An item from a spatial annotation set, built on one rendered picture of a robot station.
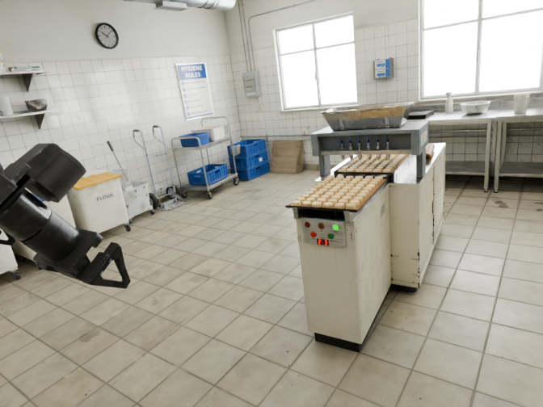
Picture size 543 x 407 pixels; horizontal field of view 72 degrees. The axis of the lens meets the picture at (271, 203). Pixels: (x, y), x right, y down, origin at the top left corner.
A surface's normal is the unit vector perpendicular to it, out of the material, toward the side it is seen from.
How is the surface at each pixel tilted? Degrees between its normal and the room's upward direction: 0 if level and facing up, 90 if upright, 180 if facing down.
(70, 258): 32
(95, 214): 92
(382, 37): 90
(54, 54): 90
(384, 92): 90
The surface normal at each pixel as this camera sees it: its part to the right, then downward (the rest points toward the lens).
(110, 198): 0.79, 0.13
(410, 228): -0.50, 0.33
